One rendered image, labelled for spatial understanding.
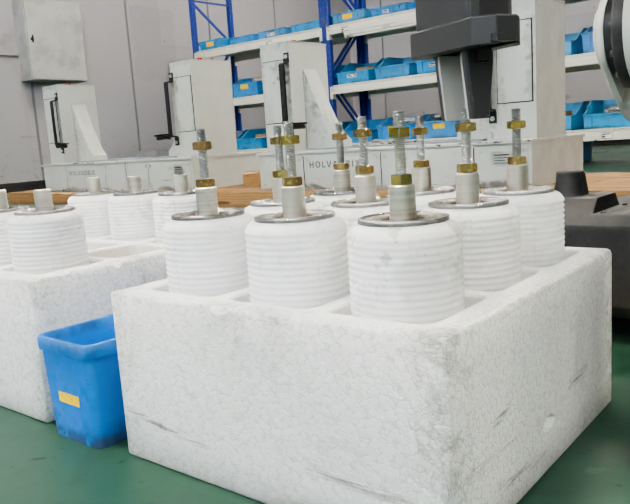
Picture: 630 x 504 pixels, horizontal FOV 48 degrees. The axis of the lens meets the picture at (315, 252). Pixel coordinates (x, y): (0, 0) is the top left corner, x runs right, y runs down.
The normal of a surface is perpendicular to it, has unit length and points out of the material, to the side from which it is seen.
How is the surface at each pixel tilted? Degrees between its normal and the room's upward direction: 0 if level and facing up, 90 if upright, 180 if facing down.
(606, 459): 0
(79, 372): 92
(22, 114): 90
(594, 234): 90
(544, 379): 90
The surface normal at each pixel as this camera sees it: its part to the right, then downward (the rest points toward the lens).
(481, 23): -0.31, 0.18
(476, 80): 0.45, 0.11
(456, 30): -0.89, 0.13
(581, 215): -0.51, -0.57
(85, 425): -0.63, 0.20
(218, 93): 0.77, 0.05
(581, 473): -0.07, -0.98
